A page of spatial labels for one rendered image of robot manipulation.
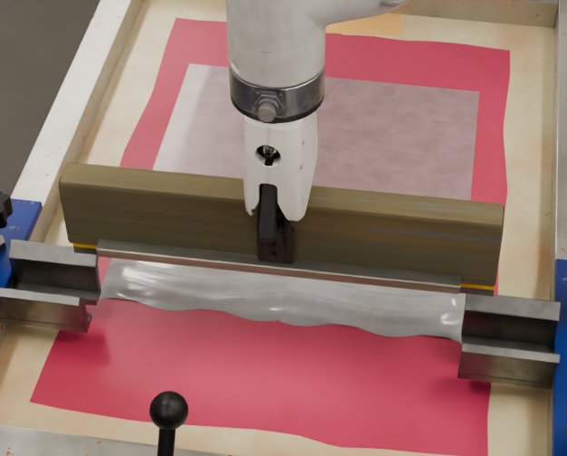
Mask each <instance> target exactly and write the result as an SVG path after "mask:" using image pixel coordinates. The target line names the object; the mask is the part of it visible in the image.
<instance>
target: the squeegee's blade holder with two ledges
mask: <svg viewBox="0 0 567 456"><path fill-rule="evenodd" d="M96 252H97V256H99V257H107V258H115V259H124V260H132V261H149V262H158V263H166V264H175V265H184V266H193V267H202V268H210V269H219V270H227V271H244V272H253V273H261V274H270V275H279V276H288V277H297V278H305V279H314V280H331V281H339V282H348V283H356V284H365V285H374V286H383V287H392V288H400V289H409V290H426V291H434V292H443V293H451V294H459V292H460V283H461V276H456V275H447V274H438V273H429V272H420V271H404V270H395V269H385V268H377V267H368V266H359V265H351V264H342V263H332V262H323V261H307V260H298V259H294V262H293V263H291V264H288V263H280V262H271V261H260V260H259V259H258V255H254V254H245V253H236V252H219V251H210V250H202V249H193V248H184V247H174V246H166V245H157V244H148V243H140V242H122V241H113V240H105V239H99V242H98V244H97V247H96Z"/></svg>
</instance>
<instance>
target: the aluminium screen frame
mask: <svg viewBox="0 0 567 456"><path fill-rule="evenodd" d="M143 2H144V0H100V1H99V4H98V7H97V9H96V11H95V13H94V15H93V17H92V19H91V21H90V24H89V27H88V29H87V31H86V33H85V34H84V36H83V39H82V41H81V43H80V46H79V49H78V51H77V52H76V54H75V56H74V59H73V61H72V63H71V66H70V68H69V70H68V72H67V74H66V76H65V78H64V81H63V83H62V85H61V87H60V90H59V92H58V94H57V96H56V98H55V101H54V103H53V104H52V107H51V109H50V112H49V114H48V116H47V118H46V120H45V122H44V124H43V127H42V129H41V132H40V134H39V136H38V138H37V139H36V141H35V144H34V146H33V149H32V151H31V154H30V156H29V157H28V159H27V161H26V164H25V166H24V169H23V171H22V173H21V175H20V177H19V179H18V181H17V183H16V186H15V188H14V191H13V192H12V195H11V198H13V199H22V200H30V201H39V202H42V205H43V209H42V211H41V213H40V216H39V218H38V220H37V223H36V225H35V226H34V229H33V232H32V235H31V237H30V239H29V242H44V239H45V237H46V234H47V232H48V231H49V228H50V226H51V223H52V220H53V217H54V216H55V213H56V211H57V208H58V206H59V204H60V201H61V197H60V192H59V181H60V177H61V174H62V171H63V169H64V167H65V166H66V164H67V163H68V162H72V163H77V160H78V158H79V156H80V152H81V150H82V148H83V146H84V143H85V141H86V138H87V136H88V135H89V132H90V128H91V126H92V124H93V121H94V119H95V117H96V115H97V112H98V110H99V106H100V104H101V102H102V100H103V98H104V95H105V93H106V90H107V88H108V86H109V83H110V80H111V78H112V76H113V73H114V71H115V69H116V67H117V64H118V61H119V58H120V56H121V53H122V52H123V50H124V47H125V45H126V42H127V40H128V37H129V35H130V32H131V30H132V27H133V25H134V23H135V21H136V19H137V15H138V13H139V10H140V8H141V5H142V4H143ZM389 13H390V14H407V15H417V16H428V17H438V18H448V19H458V20H468V21H478V22H488V23H498V24H517V25H527V26H537V27H547V28H554V70H553V171H552V220H551V271H550V300H551V301H553V300H554V264H555V260H556V259H563V260H567V0H411V1H410V2H408V3H407V4H405V5H403V6H401V7H400V8H398V9H396V10H393V11H391V12H389ZM8 327H9V324H7V323H1V322H0V346H1V344H2V341H3V339H4V337H5V333H6V330H7V329H8ZM552 420H553V387H552V389H548V422H547V456H552ZM0 456H157V445H153V444H145V443H139V442H125V441H119V440H111V439H104V438H98V437H90V436H84V435H77V434H69V433H63V432H49V431H43V430H35V429H28V428H22V427H14V426H7V425H1V424H0ZM174 456H236V455H229V454H222V453H215V452H208V451H195V450H187V449H181V448H175V451H174Z"/></svg>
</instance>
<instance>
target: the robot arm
mask: <svg viewBox="0 0 567 456"><path fill-rule="evenodd" d="M410 1H411V0H226V18H227V37H228V56H229V77H230V95H231V100H232V104H233V106H234V107H235V108H236V109H237V110H238V111H239V112H240V113H241V114H243V136H242V139H243V183H244V200H245V207H246V211H247V212H248V214H249V215H250V216H253V215H254V214H256V211H257V249H258V259H259V260H260V261H271V262H280V263H288V264H291V263H293V262H294V259H295V228H293V227H291V221H299V220H300V219H301V218H302V217H303V216H304V215H305V212H306V210H307V202H308V198H309V194H310V190H311V186H312V182H313V177H314V173H315V168H316V163H317V150H318V144H317V109H318V108H319V107H320V106H321V104H322V102H323V100H324V97H325V66H326V61H325V59H326V27H327V26H328V25H330V24H336V23H341V22H346V21H351V20H356V19H362V18H367V17H372V16H376V15H380V14H386V13H389V12H391V11H393V10H396V9H398V8H400V7H401V6H403V5H405V4H407V3H408V2H410ZM277 214H283V222H281V221H276V218H277Z"/></svg>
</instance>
